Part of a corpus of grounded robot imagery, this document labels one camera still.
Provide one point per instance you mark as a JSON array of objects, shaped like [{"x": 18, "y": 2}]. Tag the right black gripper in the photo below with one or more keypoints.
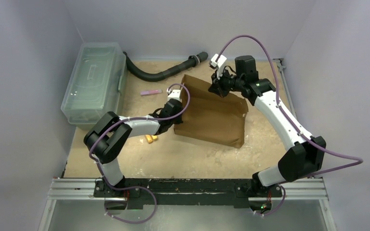
[{"x": 218, "y": 86}]

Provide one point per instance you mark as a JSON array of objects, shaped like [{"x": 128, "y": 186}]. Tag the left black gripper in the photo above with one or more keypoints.
[{"x": 179, "y": 120}]

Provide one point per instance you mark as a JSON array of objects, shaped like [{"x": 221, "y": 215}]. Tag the brown cardboard box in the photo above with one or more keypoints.
[{"x": 211, "y": 118}]

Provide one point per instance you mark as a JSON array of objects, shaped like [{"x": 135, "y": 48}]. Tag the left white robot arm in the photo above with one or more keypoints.
[{"x": 109, "y": 135}]

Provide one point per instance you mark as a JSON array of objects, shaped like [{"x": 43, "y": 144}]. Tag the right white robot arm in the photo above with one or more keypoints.
[{"x": 301, "y": 157}]

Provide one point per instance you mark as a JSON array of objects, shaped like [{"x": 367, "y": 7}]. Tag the purple marker pen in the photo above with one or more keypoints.
[{"x": 150, "y": 92}]

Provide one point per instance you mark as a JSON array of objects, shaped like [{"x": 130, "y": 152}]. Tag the orange marker pen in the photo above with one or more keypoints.
[{"x": 149, "y": 138}]

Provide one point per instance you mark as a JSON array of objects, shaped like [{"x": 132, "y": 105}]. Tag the clear plastic storage bin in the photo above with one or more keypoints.
[{"x": 97, "y": 84}]

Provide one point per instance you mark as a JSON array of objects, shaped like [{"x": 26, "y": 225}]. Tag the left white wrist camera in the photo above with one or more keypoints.
[{"x": 174, "y": 95}]

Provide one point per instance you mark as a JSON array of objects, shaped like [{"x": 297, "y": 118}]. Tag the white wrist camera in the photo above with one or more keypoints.
[
  {"x": 217, "y": 62},
  {"x": 174, "y": 95}
]

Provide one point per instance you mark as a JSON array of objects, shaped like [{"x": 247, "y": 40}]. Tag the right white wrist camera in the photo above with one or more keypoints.
[{"x": 217, "y": 62}]

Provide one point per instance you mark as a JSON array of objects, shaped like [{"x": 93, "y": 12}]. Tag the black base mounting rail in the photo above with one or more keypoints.
[{"x": 136, "y": 193}]

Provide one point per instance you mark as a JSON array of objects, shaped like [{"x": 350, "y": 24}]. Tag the aluminium frame extrusion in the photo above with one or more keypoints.
[{"x": 71, "y": 189}]

